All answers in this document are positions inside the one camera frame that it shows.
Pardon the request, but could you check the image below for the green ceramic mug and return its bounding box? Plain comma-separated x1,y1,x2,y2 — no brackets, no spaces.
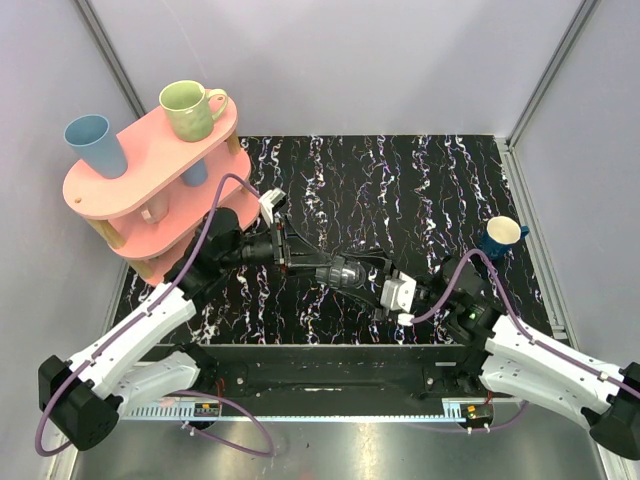
159,80,229,142

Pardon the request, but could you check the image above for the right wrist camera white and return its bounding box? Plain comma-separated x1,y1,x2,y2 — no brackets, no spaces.
380,271,417,326

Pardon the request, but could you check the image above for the small blue cup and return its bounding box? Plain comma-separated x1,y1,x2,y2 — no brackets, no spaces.
181,159,208,187

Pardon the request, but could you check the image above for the clear elbow pipe fitting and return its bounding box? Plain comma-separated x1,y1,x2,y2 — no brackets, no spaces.
340,259,368,289

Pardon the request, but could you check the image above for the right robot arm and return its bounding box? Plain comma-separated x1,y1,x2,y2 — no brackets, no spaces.
329,249,639,460

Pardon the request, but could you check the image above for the white slotted cable duct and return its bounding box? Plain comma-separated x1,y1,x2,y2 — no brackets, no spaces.
119,402,494,422

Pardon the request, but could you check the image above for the pale pink mug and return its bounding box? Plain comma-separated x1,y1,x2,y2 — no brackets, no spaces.
140,192,169,224

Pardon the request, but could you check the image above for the dark blue mug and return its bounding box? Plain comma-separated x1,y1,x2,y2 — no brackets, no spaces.
479,216,530,261

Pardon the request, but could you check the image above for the black marble pattern mat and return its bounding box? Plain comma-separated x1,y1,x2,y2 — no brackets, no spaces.
165,134,517,345

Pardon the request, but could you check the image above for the pink three-tier wooden shelf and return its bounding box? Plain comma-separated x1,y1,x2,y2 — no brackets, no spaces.
62,99,260,286

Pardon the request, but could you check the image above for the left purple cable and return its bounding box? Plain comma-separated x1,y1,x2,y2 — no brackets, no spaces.
37,173,276,457

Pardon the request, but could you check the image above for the light blue plastic cup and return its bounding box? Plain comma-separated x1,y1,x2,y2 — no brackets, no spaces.
64,114,128,179

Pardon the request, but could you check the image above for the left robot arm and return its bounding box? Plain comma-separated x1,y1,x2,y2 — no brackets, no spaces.
35,208,334,456

